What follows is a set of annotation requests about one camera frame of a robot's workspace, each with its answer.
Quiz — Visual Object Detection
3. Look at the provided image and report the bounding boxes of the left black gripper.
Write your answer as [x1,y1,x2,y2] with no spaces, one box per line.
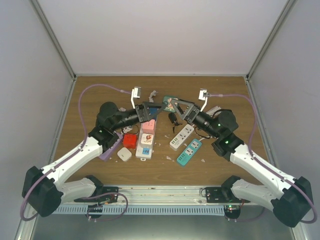
[111,101,166,131]

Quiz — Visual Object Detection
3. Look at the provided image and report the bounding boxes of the white cube socket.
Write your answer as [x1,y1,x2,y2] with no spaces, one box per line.
[139,133,154,148]

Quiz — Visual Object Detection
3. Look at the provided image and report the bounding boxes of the dark green cube socket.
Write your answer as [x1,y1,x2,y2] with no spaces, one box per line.
[163,95,178,113]

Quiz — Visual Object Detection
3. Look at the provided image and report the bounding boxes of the teal power strip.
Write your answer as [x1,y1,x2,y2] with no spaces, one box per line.
[176,139,202,167]

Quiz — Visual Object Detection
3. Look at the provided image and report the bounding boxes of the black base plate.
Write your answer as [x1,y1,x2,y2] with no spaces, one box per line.
[204,186,243,204]
[74,186,119,203]

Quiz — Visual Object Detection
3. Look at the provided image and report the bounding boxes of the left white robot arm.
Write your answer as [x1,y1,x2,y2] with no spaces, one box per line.
[20,101,167,221]

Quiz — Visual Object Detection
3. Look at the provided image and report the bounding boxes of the red cube socket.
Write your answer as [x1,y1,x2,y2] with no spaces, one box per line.
[122,133,138,149]

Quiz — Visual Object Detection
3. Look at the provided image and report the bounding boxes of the white power strip green ports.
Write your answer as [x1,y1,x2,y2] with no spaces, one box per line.
[169,124,195,151]

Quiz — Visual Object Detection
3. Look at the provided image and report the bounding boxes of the purple power strip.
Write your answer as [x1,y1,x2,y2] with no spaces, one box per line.
[98,139,122,162]

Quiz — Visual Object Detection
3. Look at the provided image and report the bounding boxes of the blue cube socket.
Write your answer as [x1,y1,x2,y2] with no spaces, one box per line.
[148,102,161,114]

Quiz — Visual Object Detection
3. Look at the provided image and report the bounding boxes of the pink cube socket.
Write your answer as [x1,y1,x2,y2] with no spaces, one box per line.
[141,119,156,135]

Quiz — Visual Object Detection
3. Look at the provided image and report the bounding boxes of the white bundled cord back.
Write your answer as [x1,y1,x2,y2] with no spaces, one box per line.
[206,105,223,117]

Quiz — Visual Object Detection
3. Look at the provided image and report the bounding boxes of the long white power strip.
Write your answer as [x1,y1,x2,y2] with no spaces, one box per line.
[135,124,156,161]

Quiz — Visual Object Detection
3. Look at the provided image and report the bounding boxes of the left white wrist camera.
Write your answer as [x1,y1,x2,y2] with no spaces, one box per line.
[130,86,141,109]

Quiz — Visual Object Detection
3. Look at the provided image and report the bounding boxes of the black charger with cable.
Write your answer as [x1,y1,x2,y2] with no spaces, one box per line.
[168,112,182,133]

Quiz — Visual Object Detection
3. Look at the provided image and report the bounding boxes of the small white flat adapter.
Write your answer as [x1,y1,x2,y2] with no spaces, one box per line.
[117,147,132,162]

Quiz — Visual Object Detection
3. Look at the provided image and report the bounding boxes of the aluminium front rail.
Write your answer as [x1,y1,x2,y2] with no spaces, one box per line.
[27,183,298,205]

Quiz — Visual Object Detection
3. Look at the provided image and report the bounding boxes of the grey slotted cable duct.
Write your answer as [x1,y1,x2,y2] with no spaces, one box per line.
[54,204,225,216]

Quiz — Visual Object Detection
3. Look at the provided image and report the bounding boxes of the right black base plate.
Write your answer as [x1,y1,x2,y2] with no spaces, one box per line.
[204,186,243,204]

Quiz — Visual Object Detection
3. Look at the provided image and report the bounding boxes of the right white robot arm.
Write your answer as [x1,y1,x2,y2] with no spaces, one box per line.
[170,99,318,228]

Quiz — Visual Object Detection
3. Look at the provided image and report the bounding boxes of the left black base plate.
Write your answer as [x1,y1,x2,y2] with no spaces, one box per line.
[74,186,119,203]

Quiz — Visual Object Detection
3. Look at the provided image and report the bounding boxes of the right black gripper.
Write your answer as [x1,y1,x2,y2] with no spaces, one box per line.
[171,98,221,139]

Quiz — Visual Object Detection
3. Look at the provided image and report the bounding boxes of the long strip white cord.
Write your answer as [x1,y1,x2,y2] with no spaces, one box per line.
[147,90,160,103]

